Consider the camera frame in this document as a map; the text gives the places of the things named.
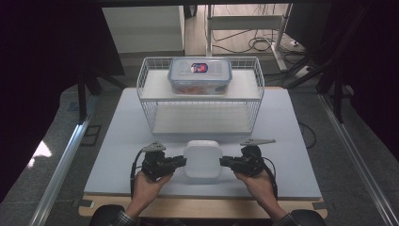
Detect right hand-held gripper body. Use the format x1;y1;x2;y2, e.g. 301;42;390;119
233;137;278;177

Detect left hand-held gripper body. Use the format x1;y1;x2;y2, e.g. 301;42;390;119
140;140;177;182

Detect white square lidded box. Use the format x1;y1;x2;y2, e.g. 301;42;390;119
183;139;224;180

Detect white wire two-tier rack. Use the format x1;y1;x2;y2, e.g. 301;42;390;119
136;56;266;137

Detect clear food container blue lid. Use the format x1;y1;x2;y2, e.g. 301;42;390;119
167;56;233;96

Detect person's right hand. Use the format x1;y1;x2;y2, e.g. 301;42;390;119
234;169;275;202

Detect person's left hand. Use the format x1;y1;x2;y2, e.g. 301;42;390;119
133;170;174;205

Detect black metal stand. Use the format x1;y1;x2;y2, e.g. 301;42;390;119
75;64;128;124
286;55;347;124

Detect white power strip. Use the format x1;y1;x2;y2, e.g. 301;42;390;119
294;65;312;80

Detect white cabinet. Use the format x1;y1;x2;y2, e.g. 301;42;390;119
102;5;186;55

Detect dark curtain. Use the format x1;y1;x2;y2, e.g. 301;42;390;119
313;0;399;164
0;0;126;203

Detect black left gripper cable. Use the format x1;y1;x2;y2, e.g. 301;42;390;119
129;148;146;200

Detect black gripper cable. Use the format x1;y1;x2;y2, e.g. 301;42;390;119
129;148;146;200
261;155;280;201

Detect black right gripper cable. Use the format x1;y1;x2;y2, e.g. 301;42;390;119
261;155;280;201

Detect black floor cable loop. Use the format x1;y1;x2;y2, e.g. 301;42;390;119
296;120;318;151

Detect black rectangular floor frame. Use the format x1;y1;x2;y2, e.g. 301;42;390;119
80;124;104;147

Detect aluminium rail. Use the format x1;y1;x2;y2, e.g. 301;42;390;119
317;93;399;226
28;96;97;226

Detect black cable bundle on floor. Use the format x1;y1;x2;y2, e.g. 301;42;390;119
212;28;304;57

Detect white desk frame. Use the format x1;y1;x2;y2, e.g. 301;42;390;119
204;3;295;72

